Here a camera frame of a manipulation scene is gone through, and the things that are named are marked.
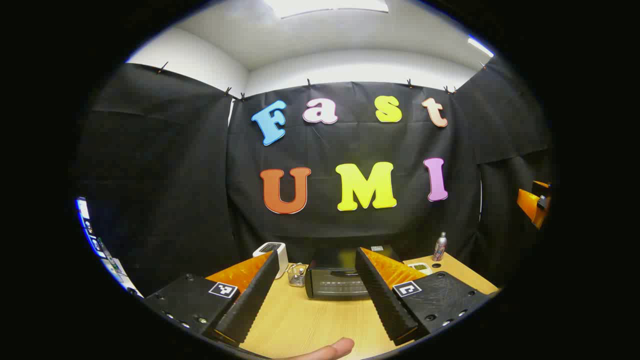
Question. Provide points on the white divided tray with beans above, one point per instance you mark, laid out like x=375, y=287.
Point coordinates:
x=419, y=267

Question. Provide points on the white cluttered shelf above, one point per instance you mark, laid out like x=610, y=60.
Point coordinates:
x=102, y=250

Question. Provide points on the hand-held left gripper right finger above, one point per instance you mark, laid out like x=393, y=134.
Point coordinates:
x=380, y=295

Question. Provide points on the white toaster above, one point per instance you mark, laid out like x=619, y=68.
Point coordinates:
x=275, y=248

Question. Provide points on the silver printed bottle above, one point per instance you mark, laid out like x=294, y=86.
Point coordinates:
x=439, y=248

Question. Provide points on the black electric oven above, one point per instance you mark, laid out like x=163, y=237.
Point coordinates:
x=332, y=282

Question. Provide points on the wide ceiling light panel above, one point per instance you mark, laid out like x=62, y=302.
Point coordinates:
x=325, y=6

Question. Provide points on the narrow ceiling light strip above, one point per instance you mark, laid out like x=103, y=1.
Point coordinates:
x=480, y=46

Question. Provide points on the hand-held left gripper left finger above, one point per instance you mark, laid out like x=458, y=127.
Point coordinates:
x=257, y=295

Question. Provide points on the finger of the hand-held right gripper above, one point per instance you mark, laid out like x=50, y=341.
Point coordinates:
x=531, y=205

